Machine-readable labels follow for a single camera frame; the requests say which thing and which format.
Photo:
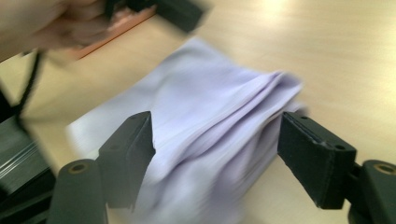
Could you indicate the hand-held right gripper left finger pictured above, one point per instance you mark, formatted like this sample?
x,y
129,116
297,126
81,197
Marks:
x,y
129,158

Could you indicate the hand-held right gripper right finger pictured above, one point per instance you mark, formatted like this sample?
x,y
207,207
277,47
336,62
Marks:
x,y
317,158

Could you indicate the pink plastic basket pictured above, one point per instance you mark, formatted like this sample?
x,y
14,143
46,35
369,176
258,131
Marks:
x,y
124,24

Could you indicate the white printed towel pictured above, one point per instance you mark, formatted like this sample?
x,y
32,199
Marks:
x,y
202,109

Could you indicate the metal floor rail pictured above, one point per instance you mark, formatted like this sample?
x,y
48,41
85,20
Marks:
x,y
18,155

